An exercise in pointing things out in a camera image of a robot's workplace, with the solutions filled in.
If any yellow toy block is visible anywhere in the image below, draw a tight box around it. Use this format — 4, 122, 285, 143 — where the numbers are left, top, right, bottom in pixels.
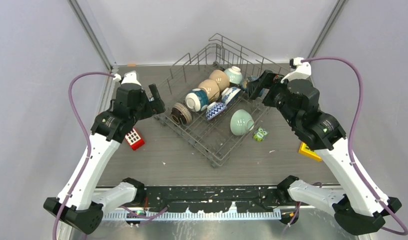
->
298, 142, 322, 162

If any blue floral white bowl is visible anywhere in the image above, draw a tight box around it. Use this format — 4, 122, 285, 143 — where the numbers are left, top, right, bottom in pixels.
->
221, 86, 241, 106

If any red toy block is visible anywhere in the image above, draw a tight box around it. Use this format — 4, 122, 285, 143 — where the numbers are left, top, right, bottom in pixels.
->
125, 128, 145, 151

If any beige bowl upper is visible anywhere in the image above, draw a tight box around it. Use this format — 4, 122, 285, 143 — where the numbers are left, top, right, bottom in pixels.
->
209, 69, 230, 92

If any light green striped bowl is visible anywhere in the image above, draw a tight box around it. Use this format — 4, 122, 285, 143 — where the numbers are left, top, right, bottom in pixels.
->
224, 66, 243, 85

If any dark teal painted bowl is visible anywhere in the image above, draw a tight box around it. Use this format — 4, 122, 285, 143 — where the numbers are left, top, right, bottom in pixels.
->
240, 76, 258, 97

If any grey wire dish rack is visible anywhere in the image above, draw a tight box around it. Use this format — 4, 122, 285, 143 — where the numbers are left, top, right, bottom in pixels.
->
156, 33, 287, 168

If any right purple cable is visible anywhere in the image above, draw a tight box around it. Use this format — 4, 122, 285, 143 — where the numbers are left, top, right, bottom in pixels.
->
301, 56, 408, 236

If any green owl toy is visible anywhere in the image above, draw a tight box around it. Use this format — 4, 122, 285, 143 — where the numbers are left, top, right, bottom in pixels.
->
253, 127, 268, 142

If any brown ribbed bowl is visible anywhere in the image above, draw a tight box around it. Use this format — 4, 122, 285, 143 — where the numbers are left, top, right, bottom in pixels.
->
171, 102, 193, 125

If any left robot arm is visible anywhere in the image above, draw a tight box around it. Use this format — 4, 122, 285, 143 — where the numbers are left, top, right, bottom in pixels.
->
44, 83, 165, 235

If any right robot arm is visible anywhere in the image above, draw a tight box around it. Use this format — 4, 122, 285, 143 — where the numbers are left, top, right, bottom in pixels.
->
247, 70, 401, 236

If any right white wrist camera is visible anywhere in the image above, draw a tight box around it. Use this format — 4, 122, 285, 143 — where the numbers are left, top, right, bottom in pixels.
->
280, 57, 311, 84

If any teal and white bowl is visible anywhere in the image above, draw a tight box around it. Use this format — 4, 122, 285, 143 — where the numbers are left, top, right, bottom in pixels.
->
185, 88, 209, 112

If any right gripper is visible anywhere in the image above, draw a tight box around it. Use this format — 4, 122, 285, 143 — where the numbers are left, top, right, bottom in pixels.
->
246, 68, 298, 127

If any beige bowl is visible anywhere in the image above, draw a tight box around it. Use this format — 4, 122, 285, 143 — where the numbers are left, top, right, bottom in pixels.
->
209, 69, 230, 92
198, 79, 220, 103

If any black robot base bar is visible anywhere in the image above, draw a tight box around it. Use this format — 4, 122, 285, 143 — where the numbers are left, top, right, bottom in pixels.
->
123, 185, 298, 223

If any pale green celadon bowl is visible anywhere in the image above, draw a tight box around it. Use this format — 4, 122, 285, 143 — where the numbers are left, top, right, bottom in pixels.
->
230, 109, 254, 136

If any beige bowl lower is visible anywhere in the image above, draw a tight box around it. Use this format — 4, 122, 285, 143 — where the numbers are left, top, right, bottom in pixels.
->
198, 79, 220, 103

